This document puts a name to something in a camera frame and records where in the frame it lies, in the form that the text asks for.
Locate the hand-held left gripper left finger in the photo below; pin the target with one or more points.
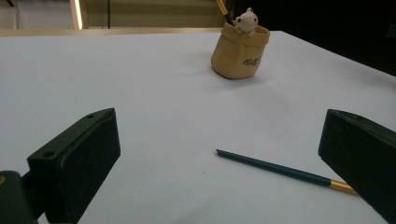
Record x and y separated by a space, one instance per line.
81 161

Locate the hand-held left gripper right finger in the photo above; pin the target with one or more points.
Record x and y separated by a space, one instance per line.
364 158

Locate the dark green gold-banded pen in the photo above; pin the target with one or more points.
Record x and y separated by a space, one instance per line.
280 169

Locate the tan pen holder with bear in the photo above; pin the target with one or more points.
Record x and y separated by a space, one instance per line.
236 56

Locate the white table cover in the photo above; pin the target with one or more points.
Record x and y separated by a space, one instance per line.
155 93

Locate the wooden table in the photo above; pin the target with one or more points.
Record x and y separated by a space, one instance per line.
93 31

